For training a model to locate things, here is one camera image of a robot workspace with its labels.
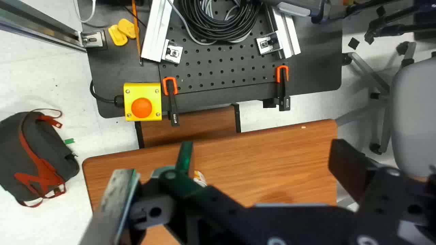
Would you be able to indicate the white aluminium rail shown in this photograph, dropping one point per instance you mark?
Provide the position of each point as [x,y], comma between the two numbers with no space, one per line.
[283,37]
[157,31]

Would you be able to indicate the orange black clamp left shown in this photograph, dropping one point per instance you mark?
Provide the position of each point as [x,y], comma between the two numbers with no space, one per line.
[170,90]

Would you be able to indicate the grey office chair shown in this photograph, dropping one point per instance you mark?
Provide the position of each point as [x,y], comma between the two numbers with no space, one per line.
[409,104]

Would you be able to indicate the white aluminium rail right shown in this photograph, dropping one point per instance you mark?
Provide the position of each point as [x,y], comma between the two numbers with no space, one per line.
[283,37]

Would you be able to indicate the yellow emergency stop box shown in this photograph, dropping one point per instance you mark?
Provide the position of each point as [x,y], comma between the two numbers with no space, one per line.
[142,101]

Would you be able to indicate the white aluminium rail left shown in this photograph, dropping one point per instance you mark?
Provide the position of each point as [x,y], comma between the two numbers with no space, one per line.
[157,31]

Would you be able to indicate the silver aluminium floor profile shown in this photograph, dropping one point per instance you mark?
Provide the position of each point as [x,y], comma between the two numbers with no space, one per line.
[20,18]

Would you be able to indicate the yellow plastic pieces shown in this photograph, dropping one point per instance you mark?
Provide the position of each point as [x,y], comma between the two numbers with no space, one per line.
[123,32]

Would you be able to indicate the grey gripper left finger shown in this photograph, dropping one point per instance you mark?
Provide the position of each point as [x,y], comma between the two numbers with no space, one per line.
[109,224]

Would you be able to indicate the black perforated breadboard plate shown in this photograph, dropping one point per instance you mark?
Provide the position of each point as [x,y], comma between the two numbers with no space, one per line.
[221,74]

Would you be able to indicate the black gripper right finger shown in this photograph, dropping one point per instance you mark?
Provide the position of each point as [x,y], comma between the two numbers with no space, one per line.
[353,171]

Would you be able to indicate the orange black clamp right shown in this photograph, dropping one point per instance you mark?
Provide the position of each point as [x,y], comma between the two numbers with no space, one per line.
[281,97]

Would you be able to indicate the orange black clamp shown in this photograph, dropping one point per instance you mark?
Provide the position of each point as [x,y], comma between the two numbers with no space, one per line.
[170,90]
[281,97]

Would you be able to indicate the dark grey red bag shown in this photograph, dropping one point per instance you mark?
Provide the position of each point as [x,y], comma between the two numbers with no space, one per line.
[34,161]

